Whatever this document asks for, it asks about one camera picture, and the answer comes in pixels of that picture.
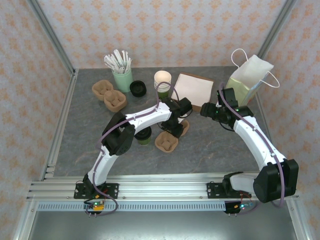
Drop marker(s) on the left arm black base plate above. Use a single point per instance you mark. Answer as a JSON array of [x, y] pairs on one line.
[[112, 190]]

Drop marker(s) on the small circuit board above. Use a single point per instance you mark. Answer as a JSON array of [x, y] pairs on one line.
[[97, 206], [241, 206]]

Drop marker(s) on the left aluminium side rail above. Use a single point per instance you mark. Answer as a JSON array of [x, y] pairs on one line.
[[61, 120]]

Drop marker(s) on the white paper carry bag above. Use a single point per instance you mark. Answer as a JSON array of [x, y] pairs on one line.
[[252, 72]]

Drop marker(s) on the grey metal panel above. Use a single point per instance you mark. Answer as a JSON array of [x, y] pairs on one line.
[[160, 227]]

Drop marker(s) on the left small circuit board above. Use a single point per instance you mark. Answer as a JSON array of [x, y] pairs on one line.
[[97, 206]]

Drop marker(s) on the stack of brown pulp carriers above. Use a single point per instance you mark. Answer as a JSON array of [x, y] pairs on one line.
[[115, 100]]

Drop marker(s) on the brown pulp cup carrier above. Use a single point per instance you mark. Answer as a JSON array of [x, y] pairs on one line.
[[166, 145]]

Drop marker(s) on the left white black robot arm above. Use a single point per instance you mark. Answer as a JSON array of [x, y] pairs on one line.
[[150, 117]]

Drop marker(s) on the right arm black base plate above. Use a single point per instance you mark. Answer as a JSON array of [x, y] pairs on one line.
[[212, 190]]

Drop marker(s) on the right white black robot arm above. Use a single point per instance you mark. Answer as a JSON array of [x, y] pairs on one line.
[[250, 135]]

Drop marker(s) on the aluminium corner post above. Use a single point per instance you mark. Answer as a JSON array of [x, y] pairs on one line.
[[276, 25], [51, 35]]

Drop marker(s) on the left aluminium corner post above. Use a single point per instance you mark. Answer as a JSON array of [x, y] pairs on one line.
[[51, 35]]

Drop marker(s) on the green coffee cup black lid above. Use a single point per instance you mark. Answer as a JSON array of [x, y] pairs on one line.
[[143, 136]]

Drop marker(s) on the right small circuit board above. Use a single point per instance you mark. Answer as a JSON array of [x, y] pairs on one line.
[[241, 206]]

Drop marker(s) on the mint green straw holder cup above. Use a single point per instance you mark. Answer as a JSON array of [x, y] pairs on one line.
[[122, 82]]

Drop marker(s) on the horizontal aluminium frame rail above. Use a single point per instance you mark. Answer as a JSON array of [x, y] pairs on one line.
[[162, 190]]

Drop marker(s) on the right aluminium corner post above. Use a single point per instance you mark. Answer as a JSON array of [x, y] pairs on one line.
[[276, 25]]

